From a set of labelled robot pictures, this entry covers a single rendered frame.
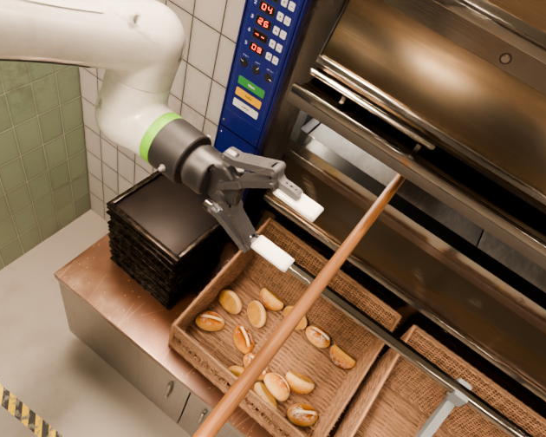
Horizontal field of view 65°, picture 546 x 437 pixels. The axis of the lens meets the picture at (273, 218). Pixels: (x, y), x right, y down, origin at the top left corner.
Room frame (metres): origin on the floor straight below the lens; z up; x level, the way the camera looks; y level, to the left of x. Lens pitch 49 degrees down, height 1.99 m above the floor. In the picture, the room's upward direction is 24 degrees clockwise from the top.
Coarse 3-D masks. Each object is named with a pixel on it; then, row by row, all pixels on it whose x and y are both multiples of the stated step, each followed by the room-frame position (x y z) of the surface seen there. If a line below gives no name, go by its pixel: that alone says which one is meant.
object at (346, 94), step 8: (312, 72) 0.91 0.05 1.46; (320, 72) 0.91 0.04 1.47; (320, 80) 0.90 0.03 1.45; (328, 80) 0.90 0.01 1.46; (336, 88) 0.89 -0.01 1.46; (344, 88) 0.89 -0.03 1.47; (344, 96) 0.89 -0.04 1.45; (352, 96) 0.88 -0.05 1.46; (344, 104) 0.89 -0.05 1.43; (360, 104) 0.87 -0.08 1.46; (368, 104) 0.87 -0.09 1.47; (376, 112) 0.86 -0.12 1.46; (384, 120) 0.86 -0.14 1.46; (392, 120) 0.85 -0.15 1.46; (400, 128) 0.84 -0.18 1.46; (408, 128) 0.85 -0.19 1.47; (408, 136) 0.84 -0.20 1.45; (416, 136) 0.84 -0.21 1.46; (424, 144) 0.83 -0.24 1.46; (432, 144) 0.83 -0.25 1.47; (416, 152) 0.82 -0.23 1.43
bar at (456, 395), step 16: (304, 272) 0.59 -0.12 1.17; (336, 304) 0.55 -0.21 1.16; (352, 304) 0.56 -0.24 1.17; (368, 320) 0.54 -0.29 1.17; (384, 336) 0.52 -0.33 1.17; (400, 352) 0.50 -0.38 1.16; (416, 352) 0.51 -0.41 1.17; (432, 368) 0.49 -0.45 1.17; (448, 384) 0.47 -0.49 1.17; (464, 384) 0.49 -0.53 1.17; (448, 400) 0.46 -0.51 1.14; (464, 400) 0.45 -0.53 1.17; (480, 400) 0.47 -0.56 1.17; (432, 416) 0.43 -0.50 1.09; (496, 416) 0.45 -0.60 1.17; (432, 432) 0.40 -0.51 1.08; (512, 432) 0.43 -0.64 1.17
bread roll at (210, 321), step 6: (204, 312) 0.66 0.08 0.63; (210, 312) 0.67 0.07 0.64; (198, 318) 0.64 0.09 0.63; (204, 318) 0.64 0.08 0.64; (210, 318) 0.64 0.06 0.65; (216, 318) 0.65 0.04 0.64; (222, 318) 0.67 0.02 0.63; (198, 324) 0.62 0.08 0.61; (204, 324) 0.62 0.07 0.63; (210, 324) 0.63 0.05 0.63; (216, 324) 0.64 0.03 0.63; (222, 324) 0.65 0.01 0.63; (210, 330) 0.62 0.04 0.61; (216, 330) 0.63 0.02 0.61
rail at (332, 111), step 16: (304, 96) 0.86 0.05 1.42; (336, 112) 0.84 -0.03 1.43; (352, 128) 0.83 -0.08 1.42; (368, 128) 0.83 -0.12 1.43; (384, 144) 0.81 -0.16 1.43; (400, 160) 0.79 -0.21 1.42; (416, 160) 0.79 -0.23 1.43; (432, 176) 0.77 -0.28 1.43; (448, 192) 0.76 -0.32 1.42; (464, 192) 0.76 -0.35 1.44; (480, 208) 0.74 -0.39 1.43; (512, 224) 0.73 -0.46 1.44; (528, 240) 0.71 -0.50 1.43
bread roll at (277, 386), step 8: (264, 376) 0.55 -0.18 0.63; (272, 376) 0.55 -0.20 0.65; (280, 376) 0.56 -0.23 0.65; (272, 384) 0.52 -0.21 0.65; (280, 384) 0.53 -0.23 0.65; (288, 384) 0.55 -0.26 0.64; (272, 392) 0.51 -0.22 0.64; (280, 392) 0.51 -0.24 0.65; (288, 392) 0.53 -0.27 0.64; (280, 400) 0.50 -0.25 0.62
